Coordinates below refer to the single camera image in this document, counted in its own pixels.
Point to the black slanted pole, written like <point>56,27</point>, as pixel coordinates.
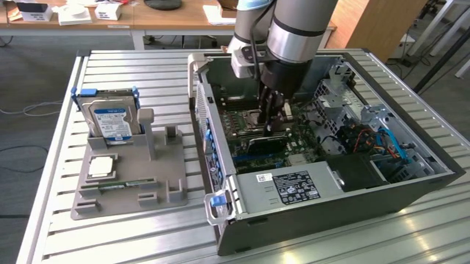
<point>442,55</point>

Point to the silver CPU chip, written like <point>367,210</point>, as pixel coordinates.
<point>103,167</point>

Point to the brown cardboard box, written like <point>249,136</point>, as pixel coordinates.
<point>227,4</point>

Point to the wooden cabinet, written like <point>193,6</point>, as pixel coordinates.
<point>374,27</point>

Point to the black graphics card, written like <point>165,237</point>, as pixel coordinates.
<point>264,145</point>

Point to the CPU socket with metal frame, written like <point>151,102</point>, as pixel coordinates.
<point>251,119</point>

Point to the silver metal disk bay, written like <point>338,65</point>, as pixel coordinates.
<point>382,115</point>
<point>330,115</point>

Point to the wooden desk with white frame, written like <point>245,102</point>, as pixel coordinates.
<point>73,27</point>
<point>172,19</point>

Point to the dark round dish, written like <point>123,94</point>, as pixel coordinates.
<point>161,4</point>

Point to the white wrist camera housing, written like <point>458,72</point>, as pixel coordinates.
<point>240,63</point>

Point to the open black PC case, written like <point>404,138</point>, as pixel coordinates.
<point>311,228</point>

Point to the hard disk with blue caddy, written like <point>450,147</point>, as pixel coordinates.
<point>109,121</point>

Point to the red booklet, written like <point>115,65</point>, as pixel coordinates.
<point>14,13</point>

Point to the green motherboard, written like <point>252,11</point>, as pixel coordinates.
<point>300,143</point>

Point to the white foam block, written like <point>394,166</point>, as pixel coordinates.
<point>73,16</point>

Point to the grey parts rack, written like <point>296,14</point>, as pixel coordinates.
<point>132,170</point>

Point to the white table frame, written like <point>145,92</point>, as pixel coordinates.
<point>428,27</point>

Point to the green RAM stick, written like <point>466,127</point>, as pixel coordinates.
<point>109,187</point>

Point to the grey power supply unit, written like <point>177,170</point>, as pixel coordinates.
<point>256,192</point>

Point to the white and black cardboard box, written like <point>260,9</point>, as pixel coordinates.
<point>35,15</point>

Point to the white labelled box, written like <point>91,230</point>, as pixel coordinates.
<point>107,12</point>

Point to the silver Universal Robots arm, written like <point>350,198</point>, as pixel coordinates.
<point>296,33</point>

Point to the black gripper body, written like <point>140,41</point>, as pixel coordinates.
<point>286,77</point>

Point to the white paper stack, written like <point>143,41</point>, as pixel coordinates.
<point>217,17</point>

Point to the white floor box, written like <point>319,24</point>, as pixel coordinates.
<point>406,45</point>

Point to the blue expansion slot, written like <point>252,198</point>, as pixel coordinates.
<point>252,159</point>

